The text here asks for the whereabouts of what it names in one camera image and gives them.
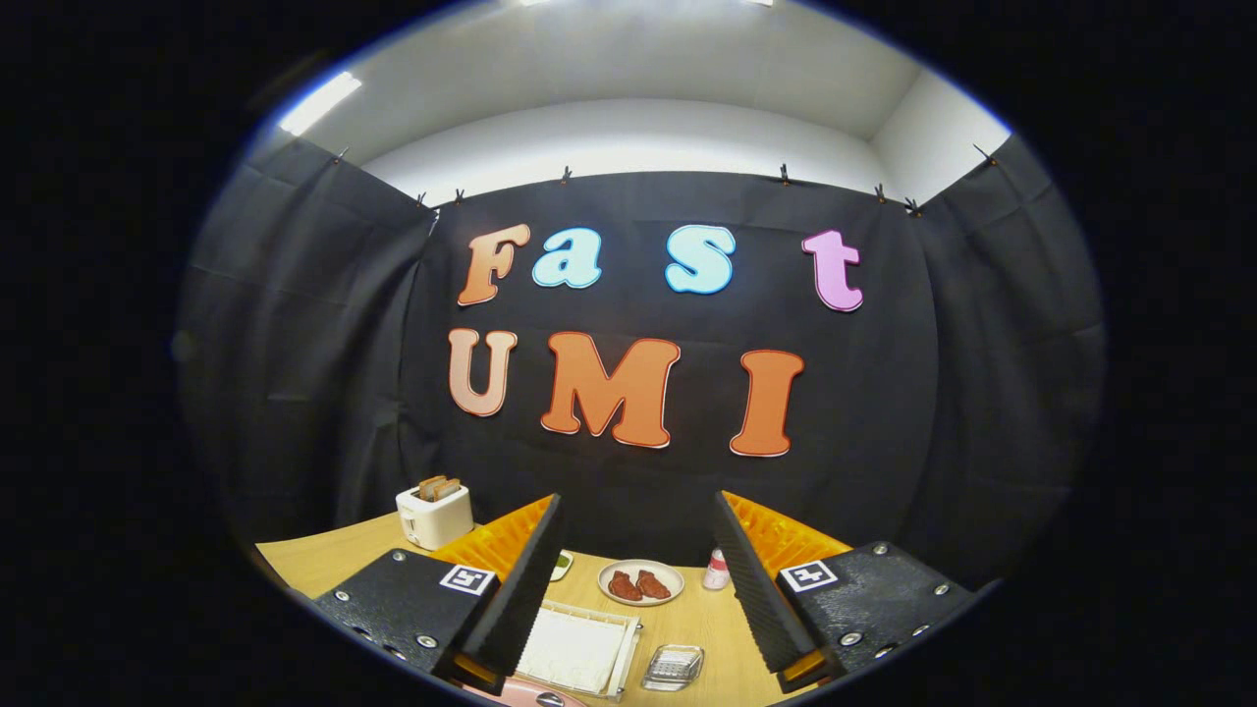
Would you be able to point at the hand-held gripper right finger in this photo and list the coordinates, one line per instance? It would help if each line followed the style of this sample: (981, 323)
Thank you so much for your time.
(761, 609)

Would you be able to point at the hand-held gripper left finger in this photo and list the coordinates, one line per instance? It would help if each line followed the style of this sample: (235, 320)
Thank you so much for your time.
(516, 609)

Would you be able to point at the pink plate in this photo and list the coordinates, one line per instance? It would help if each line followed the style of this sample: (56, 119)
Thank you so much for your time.
(511, 697)

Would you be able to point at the white divided condiment dish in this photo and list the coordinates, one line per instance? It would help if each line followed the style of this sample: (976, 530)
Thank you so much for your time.
(562, 565)

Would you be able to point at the white plate with meat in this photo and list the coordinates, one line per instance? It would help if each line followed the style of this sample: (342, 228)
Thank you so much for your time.
(640, 601)

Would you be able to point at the clear bottle with red label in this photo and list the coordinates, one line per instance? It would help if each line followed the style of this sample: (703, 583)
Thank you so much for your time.
(716, 571)

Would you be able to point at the brown meat piece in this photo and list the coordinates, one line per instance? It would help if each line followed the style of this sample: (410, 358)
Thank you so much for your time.
(654, 584)
(625, 587)

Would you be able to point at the white toaster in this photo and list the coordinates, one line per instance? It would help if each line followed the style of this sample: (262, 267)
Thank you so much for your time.
(437, 520)

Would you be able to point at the toast slices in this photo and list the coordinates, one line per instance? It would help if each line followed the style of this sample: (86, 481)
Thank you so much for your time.
(439, 487)

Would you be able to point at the black backdrop cloth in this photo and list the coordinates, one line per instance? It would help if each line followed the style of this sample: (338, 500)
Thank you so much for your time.
(638, 314)

